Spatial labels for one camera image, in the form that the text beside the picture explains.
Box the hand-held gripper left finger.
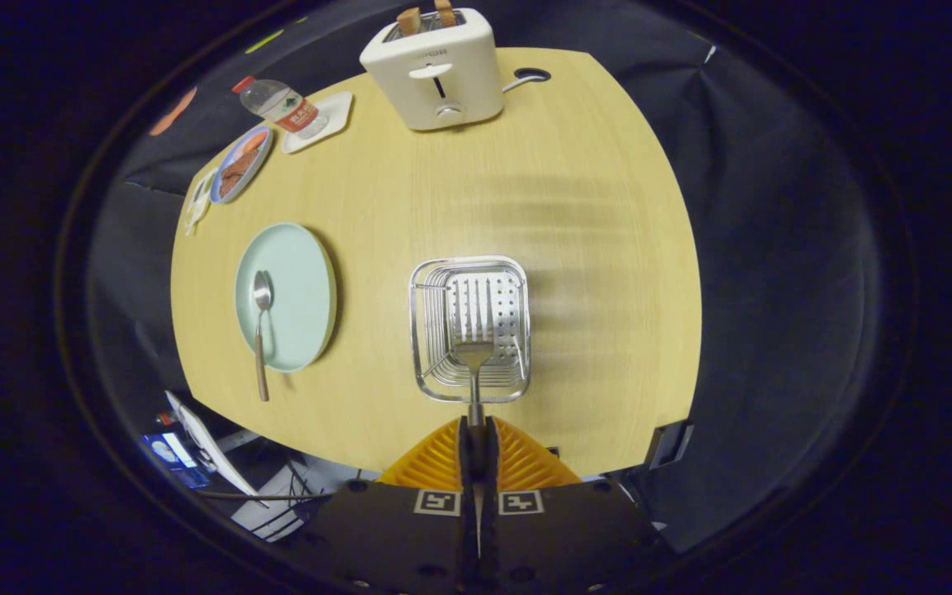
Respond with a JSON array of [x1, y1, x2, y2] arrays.
[[302, 416, 481, 595]]

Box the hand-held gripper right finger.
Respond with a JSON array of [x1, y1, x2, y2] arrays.
[[478, 416, 675, 595]]

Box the metal fork with wooden handle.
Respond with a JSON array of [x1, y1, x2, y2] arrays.
[[447, 277, 500, 559]]

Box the metal spoon with wooden handle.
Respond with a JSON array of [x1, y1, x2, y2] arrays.
[[252, 270, 274, 402]]

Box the white stand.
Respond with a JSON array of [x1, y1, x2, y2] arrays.
[[164, 391, 262, 497]]

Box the blue box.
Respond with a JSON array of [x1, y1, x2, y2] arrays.
[[141, 432, 211, 490]]

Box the light green plate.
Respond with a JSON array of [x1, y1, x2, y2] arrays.
[[234, 222, 337, 374]]

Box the blue plate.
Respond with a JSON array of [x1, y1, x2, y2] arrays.
[[210, 124, 274, 204]]

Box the white sauce tray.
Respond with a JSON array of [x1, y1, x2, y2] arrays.
[[185, 169, 218, 236]]

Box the brown meat pieces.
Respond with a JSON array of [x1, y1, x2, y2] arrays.
[[220, 149, 260, 198]]

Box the white square coaster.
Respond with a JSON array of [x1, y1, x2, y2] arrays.
[[282, 91, 354, 155]]

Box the clear bottle with red label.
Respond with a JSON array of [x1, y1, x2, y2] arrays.
[[232, 76, 330, 140]]

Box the white toaster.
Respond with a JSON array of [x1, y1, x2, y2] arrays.
[[359, 8, 505, 131]]

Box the black table bracket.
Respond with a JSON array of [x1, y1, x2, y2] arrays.
[[644, 420, 694, 472]]

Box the metal wire basket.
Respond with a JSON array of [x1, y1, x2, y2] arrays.
[[408, 255, 531, 404]]

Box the white toaster cable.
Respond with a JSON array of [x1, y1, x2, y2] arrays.
[[502, 68, 552, 93]]

